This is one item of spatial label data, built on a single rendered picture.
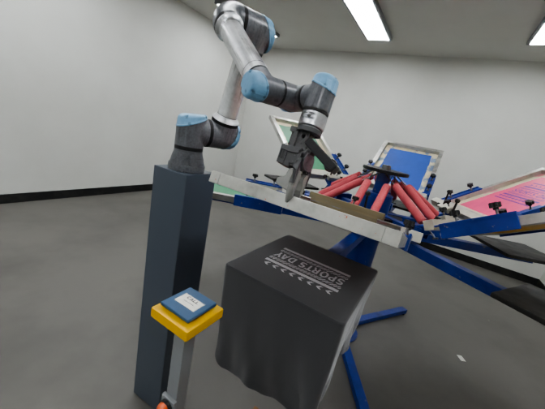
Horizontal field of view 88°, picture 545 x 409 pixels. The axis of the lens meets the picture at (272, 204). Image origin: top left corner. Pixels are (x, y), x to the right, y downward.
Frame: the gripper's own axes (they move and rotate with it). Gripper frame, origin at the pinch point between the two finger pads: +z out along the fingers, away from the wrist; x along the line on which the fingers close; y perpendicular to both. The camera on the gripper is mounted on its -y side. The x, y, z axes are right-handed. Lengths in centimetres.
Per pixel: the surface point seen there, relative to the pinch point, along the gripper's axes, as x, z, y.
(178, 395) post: 7, 62, 11
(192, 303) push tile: 13.5, 33.7, 11.3
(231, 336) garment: -20, 54, 15
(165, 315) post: 18.9, 37.0, 14.1
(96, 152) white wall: -162, 18, 380
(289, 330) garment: -15.0, 39.5, -6.6
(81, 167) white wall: -149, 44, 381
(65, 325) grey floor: -39, 119, 138
